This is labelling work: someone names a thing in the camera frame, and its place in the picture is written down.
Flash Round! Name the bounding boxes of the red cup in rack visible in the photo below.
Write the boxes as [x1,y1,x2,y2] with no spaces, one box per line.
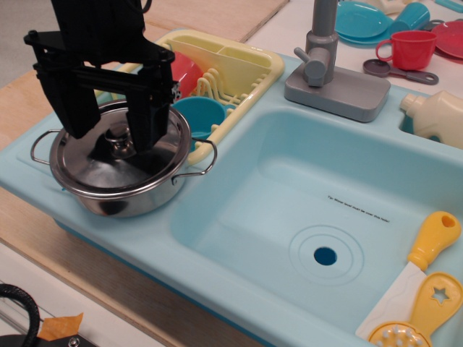
[171,51,203,98]

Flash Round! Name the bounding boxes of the steel pot lid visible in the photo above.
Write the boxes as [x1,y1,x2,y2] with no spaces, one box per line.
[49,100,191,197]

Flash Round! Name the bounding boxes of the grey toy faucet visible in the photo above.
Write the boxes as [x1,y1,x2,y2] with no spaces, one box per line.
[284,1,391,123]

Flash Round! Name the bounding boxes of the blue cup in rack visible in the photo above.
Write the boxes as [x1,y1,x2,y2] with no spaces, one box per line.
[173,96,227,139]

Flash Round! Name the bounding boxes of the red toy mug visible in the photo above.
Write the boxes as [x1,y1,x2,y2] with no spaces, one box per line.
[375,30,437,70]

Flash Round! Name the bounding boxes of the light blue toy sink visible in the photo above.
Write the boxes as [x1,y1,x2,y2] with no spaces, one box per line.
[1,56,462,346]

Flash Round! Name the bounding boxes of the blue toy plate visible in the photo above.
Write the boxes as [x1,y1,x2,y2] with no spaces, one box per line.
[335,1,393,46]

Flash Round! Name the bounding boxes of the yellow handled toy knife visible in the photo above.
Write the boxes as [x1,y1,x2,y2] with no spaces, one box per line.
[355,211,462,340]

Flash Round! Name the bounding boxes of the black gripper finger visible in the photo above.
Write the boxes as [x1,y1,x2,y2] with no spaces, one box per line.
[38,69,101,138]
[125,63,174,152]

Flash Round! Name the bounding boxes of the black braided cable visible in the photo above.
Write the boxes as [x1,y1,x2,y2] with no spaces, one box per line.
[0,283,43,347]

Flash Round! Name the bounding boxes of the orange tape piece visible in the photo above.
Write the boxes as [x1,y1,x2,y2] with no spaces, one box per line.
[38,313,84,341]

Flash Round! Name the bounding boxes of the steel pot with handles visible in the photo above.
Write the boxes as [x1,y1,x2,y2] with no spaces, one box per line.
[30,100,213,218]

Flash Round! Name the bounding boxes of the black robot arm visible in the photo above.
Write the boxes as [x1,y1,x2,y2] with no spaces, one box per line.
[24,0,177,153]

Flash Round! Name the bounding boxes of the yellow dish rack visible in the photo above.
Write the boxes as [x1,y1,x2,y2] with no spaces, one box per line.
[156,30,285,144]

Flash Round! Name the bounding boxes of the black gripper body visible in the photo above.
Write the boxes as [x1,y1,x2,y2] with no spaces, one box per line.
[24,30,180,101]

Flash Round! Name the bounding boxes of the grey measuring spoon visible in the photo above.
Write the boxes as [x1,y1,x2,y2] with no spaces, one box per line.
[362,59,439,85]

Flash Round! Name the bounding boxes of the red toy plate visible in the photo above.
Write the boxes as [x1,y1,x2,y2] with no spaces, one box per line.
[431,20,463,59]

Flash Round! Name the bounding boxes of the cream soap bottle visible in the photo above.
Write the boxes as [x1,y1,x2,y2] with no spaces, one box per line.
[400,90,462,149]

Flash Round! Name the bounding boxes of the blue toy cup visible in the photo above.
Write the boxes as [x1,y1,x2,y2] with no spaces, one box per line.
[388,2,430,35]

